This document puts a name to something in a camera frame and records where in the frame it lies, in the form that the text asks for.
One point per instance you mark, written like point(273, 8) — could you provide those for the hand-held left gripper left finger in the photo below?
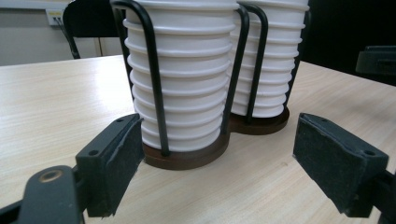
point(109, 168)

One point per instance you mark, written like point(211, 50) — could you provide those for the white wall outlet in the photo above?
point(53, 14)

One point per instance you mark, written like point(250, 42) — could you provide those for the black folding chair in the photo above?
point(90, 18)

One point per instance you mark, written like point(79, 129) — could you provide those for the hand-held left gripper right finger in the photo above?
point(336, 161)

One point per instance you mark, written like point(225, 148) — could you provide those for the black curtain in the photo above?
point(342, 25)

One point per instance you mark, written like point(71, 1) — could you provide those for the stack of white cups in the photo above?
point(193, 77)
point(277, 62)

